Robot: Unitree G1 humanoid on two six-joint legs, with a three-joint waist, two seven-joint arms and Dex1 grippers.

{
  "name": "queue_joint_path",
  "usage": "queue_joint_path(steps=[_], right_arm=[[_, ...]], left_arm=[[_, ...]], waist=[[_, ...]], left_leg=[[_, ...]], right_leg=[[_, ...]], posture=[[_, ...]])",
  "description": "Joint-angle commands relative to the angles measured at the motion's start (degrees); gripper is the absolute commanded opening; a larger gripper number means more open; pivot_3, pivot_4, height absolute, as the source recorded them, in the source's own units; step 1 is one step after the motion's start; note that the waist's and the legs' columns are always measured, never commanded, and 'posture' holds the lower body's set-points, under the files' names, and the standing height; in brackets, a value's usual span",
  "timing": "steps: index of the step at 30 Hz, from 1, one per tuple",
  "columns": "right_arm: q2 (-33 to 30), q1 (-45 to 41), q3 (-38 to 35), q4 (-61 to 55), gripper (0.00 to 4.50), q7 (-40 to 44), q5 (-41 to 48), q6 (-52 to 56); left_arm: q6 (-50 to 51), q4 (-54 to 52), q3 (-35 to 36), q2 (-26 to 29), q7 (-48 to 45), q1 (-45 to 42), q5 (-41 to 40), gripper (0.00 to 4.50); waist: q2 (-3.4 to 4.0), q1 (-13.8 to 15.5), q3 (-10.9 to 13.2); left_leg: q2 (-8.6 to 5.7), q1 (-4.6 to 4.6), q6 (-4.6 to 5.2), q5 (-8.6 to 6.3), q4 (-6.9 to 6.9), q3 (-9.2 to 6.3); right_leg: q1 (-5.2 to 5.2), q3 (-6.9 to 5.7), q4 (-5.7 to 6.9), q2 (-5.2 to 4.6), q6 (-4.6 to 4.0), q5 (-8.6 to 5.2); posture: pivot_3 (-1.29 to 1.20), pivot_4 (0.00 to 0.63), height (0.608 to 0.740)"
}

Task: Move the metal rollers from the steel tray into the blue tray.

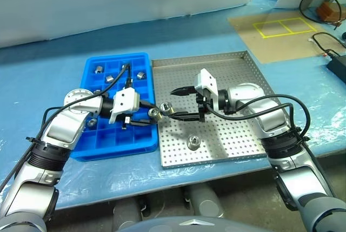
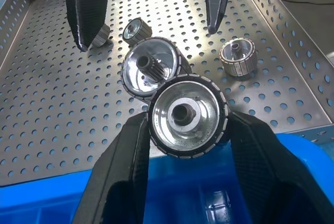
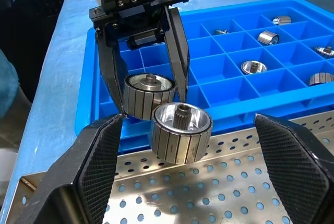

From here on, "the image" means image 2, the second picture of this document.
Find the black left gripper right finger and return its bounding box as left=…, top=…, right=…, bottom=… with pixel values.
left=226, top=111, right=334, bottom=224

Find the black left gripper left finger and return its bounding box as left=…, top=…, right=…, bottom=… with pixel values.
left=74, top=111, right=152, bottom=224

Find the silver metal roller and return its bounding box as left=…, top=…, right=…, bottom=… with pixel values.
left=219, top=39, right=258, bottom=78
left=122, top=17, right=152, bottom=47
left=89, top=23, right=112, bottom=49
left=147, top=74, right=232, bottom=160
left=121, top=37, right=193, bottom=102

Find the perforated steel tray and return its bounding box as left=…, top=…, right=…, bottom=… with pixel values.
left=0, top=0, right=334, bottom=188

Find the blue plastic compartment tray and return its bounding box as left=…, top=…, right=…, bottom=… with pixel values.
left=0, top=127, right=334, bottom=224

